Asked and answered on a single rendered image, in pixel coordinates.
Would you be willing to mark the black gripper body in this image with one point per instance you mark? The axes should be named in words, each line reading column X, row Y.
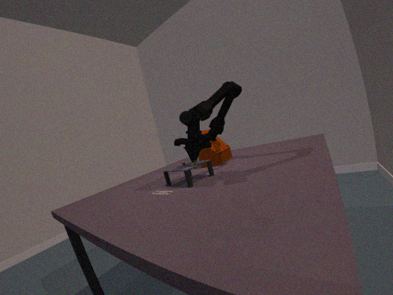
column 188, row 142

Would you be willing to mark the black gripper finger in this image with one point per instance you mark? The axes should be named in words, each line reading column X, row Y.
column 191, row 152
column 197, row 150

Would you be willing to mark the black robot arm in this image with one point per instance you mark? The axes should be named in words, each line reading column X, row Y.
column 203, row 110

